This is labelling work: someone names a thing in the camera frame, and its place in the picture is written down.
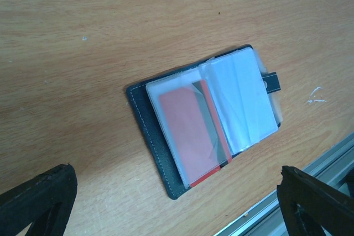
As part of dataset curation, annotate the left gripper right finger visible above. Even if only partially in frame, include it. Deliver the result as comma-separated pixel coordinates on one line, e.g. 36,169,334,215
277,166,353,235

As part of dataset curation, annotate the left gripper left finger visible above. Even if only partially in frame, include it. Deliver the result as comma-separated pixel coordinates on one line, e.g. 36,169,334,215
1,164,77,235

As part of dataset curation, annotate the dark blue card holder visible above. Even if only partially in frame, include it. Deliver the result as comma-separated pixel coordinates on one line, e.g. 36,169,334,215
126,44,283,200

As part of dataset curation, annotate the plain red card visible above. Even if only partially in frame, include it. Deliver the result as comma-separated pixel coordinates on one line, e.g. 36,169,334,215
158,80,232,188

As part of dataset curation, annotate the aluminium front rail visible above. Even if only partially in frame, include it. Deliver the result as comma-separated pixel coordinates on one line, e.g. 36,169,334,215
218,134,353,235

